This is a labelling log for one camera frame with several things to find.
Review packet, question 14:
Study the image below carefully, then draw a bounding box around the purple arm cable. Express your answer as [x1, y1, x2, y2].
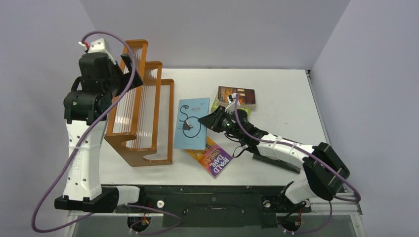
[31, 31, 182, 236]
[233, 93, 362, 236]

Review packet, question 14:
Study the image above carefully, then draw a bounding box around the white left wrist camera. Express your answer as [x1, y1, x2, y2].
[78, 38, 110, 54]

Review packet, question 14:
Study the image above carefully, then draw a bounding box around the aluminium rail frame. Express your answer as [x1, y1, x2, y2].
[63, 195, 366, 237]

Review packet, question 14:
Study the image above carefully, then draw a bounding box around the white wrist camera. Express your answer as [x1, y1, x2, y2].
[227, 93, 241, 104]
[78, 38, 110, 54]

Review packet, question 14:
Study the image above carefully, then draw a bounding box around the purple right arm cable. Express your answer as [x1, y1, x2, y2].
[233, 93, 362, 236]

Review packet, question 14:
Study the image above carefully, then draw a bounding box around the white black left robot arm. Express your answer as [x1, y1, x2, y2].
[54, 52, 147, 213]

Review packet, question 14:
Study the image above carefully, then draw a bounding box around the orange wooden file rack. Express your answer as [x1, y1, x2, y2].
[105, 39, 174, 167]

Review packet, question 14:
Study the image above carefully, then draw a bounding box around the light blue hardcover book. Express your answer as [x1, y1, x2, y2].
[174, 97, 210, 151]

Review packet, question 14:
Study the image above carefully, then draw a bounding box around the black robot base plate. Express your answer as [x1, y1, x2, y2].
[82, 183, 344, 230]

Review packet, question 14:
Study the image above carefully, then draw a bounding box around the green cover paperback book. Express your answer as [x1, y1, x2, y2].
[210, 99, 251, 115]

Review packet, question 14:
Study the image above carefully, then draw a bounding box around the dark Moon and Sixpence book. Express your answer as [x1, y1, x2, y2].
[252, 154, 301, 174]

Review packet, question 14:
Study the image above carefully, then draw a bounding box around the brown cover paperback book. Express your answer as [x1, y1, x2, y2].
[215, 86, 256, 110]

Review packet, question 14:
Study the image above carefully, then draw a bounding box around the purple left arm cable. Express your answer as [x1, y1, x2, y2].
[31, 31, 182, 236]

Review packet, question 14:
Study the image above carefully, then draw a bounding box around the colourful Roald Dahl paperback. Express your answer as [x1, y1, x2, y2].
[186, 137, 233, 178]

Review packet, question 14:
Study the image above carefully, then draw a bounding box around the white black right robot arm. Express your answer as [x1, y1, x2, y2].
[198, 106, 350, 211]

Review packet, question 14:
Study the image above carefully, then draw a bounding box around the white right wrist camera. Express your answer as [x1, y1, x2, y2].
[227, 93, 241, 104]

